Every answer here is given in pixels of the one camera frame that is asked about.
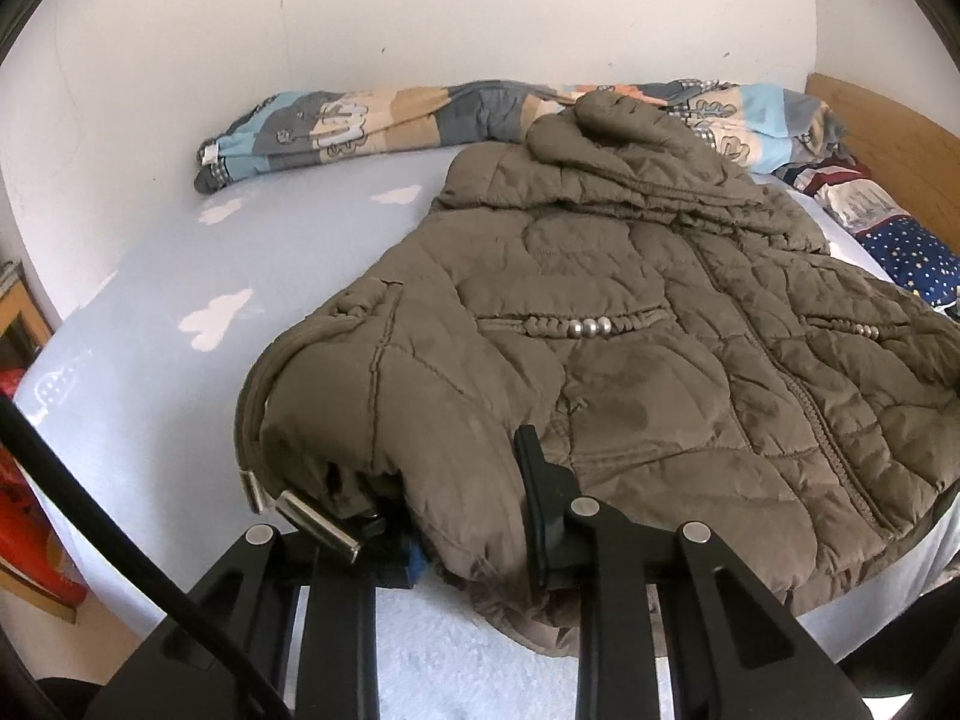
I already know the patchwork printed quilt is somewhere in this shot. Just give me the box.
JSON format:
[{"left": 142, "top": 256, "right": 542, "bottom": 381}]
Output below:
[{"left": 193, "top": 79, "right": 852, "bottom": 196}]

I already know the star and stripe printed pillow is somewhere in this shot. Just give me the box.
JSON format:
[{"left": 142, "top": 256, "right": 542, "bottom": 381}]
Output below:
[{"left": 772, "top": 161, "right": 960, "bottom": 308}]

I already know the light blue cloud bed sheet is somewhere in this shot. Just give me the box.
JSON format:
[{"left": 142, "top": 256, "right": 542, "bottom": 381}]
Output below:
[{"left": 11, "top": 146, "right": 960, "bottom": 720}]

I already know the wooden furniture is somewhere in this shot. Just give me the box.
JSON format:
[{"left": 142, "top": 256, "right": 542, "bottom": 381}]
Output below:
[{"left": 0, "top": 261, "right": 55, "bottom": 365}]

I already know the olive quilted hooded jacket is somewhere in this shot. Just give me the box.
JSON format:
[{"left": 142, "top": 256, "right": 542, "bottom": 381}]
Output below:
[{"left": 236, "top": 90, "right": 960, "bottom": 661}]

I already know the red bag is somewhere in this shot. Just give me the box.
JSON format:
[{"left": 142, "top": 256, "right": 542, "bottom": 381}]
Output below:
[{"left": 0, "top": 367, "right": 91, "bottom": 608}]

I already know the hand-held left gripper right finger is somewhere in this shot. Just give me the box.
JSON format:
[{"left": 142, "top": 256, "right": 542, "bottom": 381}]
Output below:
[{"left": 514, "top": 426, "right": 856, "bottom": 720}]

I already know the black cable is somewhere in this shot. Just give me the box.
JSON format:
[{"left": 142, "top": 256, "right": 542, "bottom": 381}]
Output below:
[{"left": 0, "top": 394, "right": 293, "bottom": 720}]

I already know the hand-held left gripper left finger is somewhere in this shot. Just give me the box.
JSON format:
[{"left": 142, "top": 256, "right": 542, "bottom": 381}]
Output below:
[{"left": 82, "top": 514, "right": 421, "bottom": 720}]

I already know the wooden headboard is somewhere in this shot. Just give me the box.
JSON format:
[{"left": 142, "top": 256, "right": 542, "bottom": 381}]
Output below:
[{"left": 806, "top": 73, "right": 960, "bottom": 256}]

